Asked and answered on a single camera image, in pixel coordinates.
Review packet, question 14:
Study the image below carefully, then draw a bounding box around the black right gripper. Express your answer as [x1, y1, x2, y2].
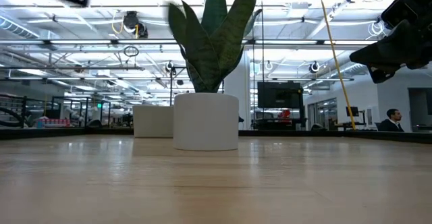
[349, 14, 432, 84]

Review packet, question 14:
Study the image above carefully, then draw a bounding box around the yellow pole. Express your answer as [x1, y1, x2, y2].
[316, 0, 357, 131]

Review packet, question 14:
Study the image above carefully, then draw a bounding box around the person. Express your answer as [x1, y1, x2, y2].
[377, 108, 405, 133]

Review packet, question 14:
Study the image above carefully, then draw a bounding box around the large black monitor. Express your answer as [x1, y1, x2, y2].
[256, 81, 304, 109]

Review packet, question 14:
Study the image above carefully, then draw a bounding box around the clear plastic container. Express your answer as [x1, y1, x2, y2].
[132, 105, 175, 138]

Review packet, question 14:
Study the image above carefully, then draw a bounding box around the green snake plant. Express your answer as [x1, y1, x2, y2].
[167, 0, 263, 94]

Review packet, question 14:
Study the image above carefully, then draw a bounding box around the white round plant pot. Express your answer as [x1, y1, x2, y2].
[173, 92, 240, 152]

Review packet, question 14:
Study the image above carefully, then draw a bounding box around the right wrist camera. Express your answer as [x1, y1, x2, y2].
[381, 0, 432, 29]

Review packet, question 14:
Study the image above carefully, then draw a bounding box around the black ceiling cable reel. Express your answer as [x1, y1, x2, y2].
[122, 10, 149, 39]

